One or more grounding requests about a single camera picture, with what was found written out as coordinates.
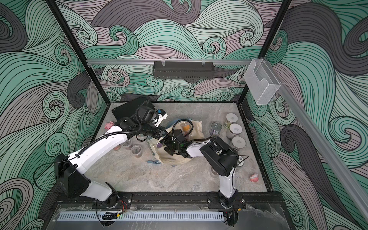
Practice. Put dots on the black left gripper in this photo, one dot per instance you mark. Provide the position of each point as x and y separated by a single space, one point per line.
159 134

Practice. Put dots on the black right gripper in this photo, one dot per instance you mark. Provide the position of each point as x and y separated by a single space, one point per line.
167 143

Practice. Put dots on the beige canvas tote bag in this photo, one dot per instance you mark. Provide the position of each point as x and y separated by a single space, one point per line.
190 142

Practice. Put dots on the clear plastic seed jar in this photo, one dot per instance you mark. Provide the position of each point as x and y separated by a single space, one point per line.
136 151

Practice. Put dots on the clear red label jar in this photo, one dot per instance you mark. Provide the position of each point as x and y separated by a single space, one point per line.
213 173

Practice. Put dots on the red label seed jar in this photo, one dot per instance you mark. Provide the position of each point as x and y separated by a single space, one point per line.
116 148

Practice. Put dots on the green label seed jar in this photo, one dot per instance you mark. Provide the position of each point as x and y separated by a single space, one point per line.
230 119

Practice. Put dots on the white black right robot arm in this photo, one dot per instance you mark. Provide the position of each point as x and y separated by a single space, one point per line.
222 158

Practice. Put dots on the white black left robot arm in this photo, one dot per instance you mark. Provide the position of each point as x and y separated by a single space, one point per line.
70 170

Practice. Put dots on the orange label small jar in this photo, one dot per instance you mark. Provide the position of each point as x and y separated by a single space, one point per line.
185 126

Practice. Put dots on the black hard case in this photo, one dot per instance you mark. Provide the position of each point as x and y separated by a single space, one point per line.
128 109

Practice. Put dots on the pink red small toy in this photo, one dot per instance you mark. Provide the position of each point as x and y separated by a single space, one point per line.
254 178

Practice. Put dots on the black perforated wall shelf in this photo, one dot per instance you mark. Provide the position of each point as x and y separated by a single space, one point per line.
183 71

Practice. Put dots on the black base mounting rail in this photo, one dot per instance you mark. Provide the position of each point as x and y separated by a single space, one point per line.
126 200

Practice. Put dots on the aluminium wall rail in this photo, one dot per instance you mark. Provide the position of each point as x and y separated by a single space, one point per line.
131 61

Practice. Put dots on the clear acrylic wall box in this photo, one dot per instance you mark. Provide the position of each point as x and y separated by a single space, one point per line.
261 80

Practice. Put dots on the white slotted cable duct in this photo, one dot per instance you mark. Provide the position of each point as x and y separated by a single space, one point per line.
144 216

